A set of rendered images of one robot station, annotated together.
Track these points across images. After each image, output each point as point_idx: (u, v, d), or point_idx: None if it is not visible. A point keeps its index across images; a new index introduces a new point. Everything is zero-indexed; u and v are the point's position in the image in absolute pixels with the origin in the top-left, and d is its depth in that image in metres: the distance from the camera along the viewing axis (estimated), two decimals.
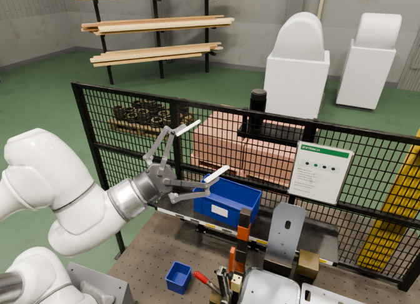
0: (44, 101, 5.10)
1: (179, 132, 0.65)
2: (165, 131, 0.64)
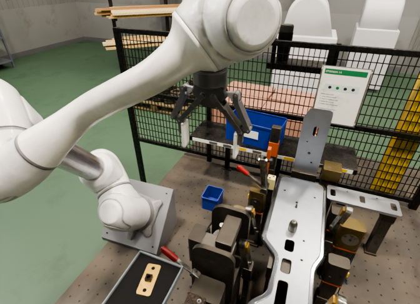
0: (58, 84, 5.26)
1: (186, 121, 0.68)
2: (179, 111, 0.67)
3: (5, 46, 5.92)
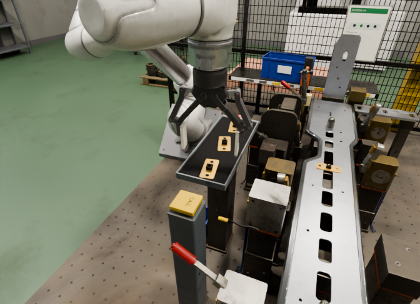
0: (76, 66, 5.48)
1: (184, 123, 0.67)
2: (175, 114, 0.66)
3: (23, 32, 6.14)
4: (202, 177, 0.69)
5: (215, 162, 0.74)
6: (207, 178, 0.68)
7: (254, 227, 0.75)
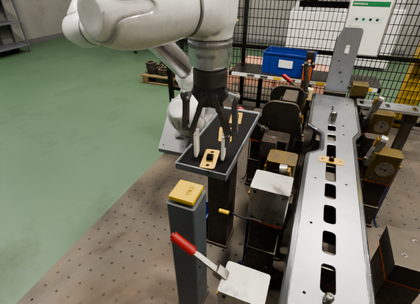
0: (75, 64, 5.46)
1: (197, 131, 0.68)
2: (188, 121, 0.66)
3: (22, 30, 6.12)
4: (202, 167, 0.67)
5: (216, 152, 0.72)
6: (208, 168, 0.66)
7: (256, 219, 0.73)
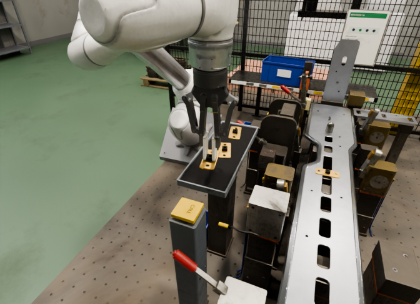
0: (77, 67, 5.50)
1: (206, 134, 0.68)
2: (197, 123, 0.66)
3: (24, 33, 6.15)
4: (202, 168, 0.67)
5: (216, 152, 0.72)
6: (208, 168, 0.66)
7: (254, 233, 0.76)
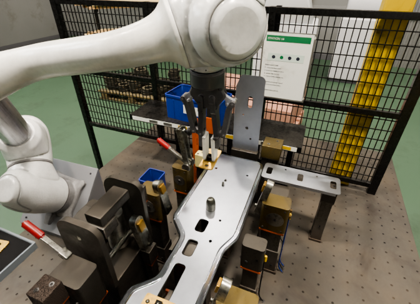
0: None
1: (207, 133, 0.68)
2: (197, 123, 0.66)
3: None
4: (200, 167, 0.67)
5: (218, 152, 0.72)
6: (206, 168, 0.67)
7: None
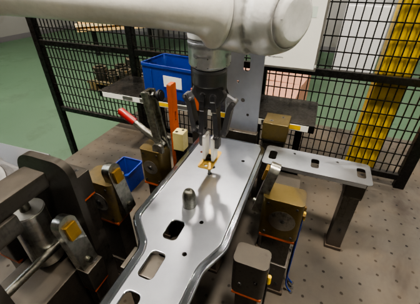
0: (25, 68, 4.86)
1: (207, 133, 0.68)
2: (198, 122, 0.67)
3: None
4: (199, 167, 0.67)
5: (218, 153, 0.72)
6: (205, 168, 0.66)
7: None
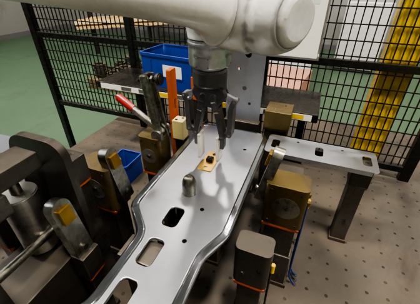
0: (25, 66, 4.84)
1: (202, 131, 0.68)
2: (193, 121, 0.67)
3: None
4: (199, 169, 0.67)
5: None
6: (205, 170, 0.67)
7: None
